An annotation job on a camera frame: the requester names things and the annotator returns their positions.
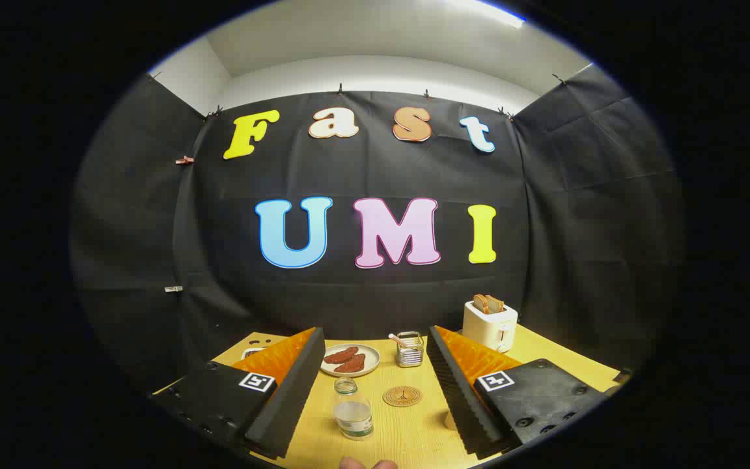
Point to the round cork coaster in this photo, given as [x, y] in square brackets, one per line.
[402, 396]

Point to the brown meat slice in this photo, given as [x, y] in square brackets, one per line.
[351, 364]
[341, 355]

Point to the wooden table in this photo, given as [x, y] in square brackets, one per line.
[407, 430]

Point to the wooden stick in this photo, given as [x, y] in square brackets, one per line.
[397, 339]

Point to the cream toaster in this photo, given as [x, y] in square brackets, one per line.
[489, 329]

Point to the grey round plate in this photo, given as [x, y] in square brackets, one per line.
[370, 355]

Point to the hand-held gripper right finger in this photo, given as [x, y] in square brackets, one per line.
[459, 397]

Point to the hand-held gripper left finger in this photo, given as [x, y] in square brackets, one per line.
[287, 397]

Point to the toast bread slice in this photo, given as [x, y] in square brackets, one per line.
[480, 303]
[495, 303]

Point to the clear plastic juice bottle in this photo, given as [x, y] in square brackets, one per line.
[353, 413]

